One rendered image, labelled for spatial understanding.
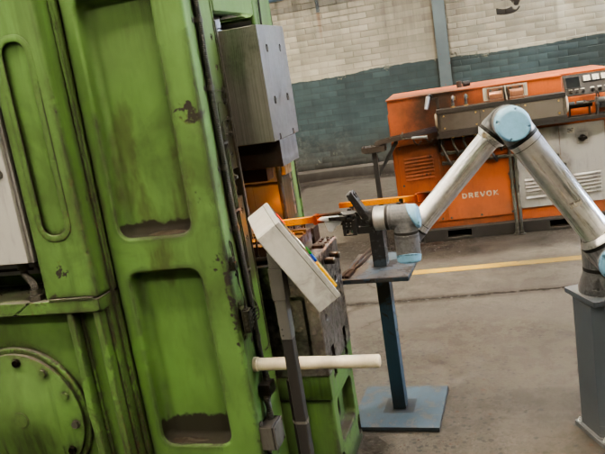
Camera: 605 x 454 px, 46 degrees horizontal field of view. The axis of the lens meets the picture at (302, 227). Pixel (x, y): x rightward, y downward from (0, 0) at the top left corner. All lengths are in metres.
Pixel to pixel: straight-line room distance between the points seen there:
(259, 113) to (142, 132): 0.40
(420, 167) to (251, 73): 3.79
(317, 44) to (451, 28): 1.85
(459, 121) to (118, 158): 3.88
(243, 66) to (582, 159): 4.16
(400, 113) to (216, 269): 3.94
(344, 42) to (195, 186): 7.99
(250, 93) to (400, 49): 7.71
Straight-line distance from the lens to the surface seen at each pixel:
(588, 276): 2.90
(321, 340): 2.66
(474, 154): 2.68
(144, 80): 2.44
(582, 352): 3.03
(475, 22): 10.13
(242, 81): 2.51
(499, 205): 6.22
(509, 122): 2.53
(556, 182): 2.59
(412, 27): 10.13
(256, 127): 2.51
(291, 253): 1.96
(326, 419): 2.81
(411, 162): 6.13
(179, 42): 2.32
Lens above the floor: 1.58
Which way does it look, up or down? 12 degrees down
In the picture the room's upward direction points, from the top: 9 degrees counter-clockwise
